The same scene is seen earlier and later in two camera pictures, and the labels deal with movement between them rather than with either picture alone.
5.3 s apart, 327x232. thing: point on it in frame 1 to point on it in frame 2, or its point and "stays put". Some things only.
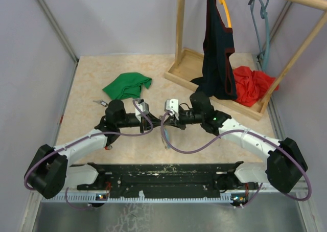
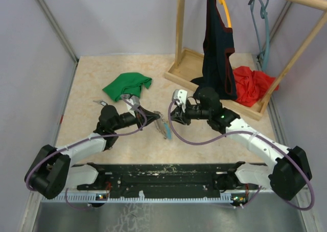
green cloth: [127, 85] stays put
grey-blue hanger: [266, 30] stays put
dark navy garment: [215, 80] stays put
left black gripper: [144, 122] to [149, 116]
